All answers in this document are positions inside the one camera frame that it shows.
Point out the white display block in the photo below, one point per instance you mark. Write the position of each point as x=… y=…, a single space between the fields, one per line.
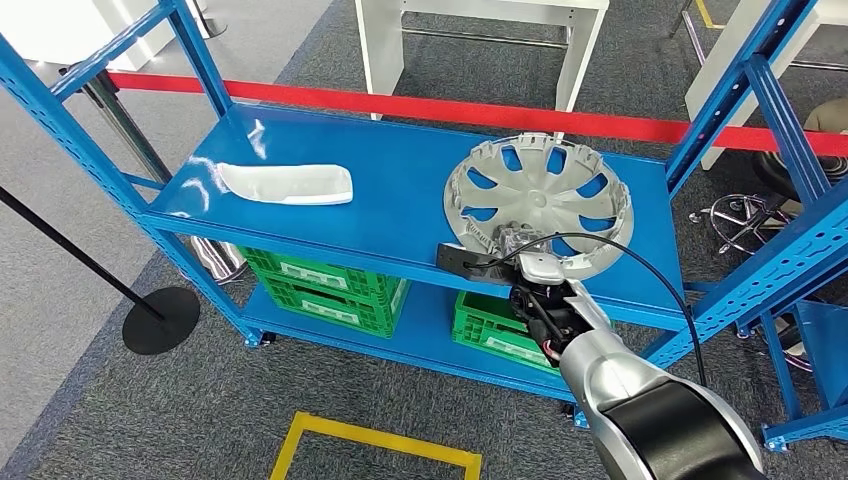
x=60 y=20

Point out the white plastic trim part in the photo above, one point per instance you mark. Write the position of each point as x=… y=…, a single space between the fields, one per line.
x=285 y=184

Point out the red barrier belt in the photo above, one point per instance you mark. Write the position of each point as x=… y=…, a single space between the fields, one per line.
x=397 y=106

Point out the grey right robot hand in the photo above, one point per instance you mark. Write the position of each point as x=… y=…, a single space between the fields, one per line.
x=536 y=265

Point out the silver wheel hubcap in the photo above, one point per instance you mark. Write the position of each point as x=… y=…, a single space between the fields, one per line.
x=530 y=192

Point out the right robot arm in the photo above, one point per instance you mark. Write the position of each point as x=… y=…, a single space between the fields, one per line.
x=616 y=378

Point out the black stanchion post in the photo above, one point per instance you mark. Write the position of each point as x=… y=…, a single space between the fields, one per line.
x=162 y=321

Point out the black stool chrome base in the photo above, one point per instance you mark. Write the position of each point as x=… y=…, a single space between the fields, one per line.
x=772 y=175

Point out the white table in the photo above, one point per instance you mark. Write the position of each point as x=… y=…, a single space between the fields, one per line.
x=381 y=46
x=836 y=9

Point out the blue metal shelf rack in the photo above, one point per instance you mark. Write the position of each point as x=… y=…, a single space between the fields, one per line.
x=828 y=344
x=397 y=185

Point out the person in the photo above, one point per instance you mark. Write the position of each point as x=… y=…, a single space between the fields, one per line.
x=828 y=116

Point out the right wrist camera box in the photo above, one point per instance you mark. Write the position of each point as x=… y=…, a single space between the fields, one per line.
x=457 y=255

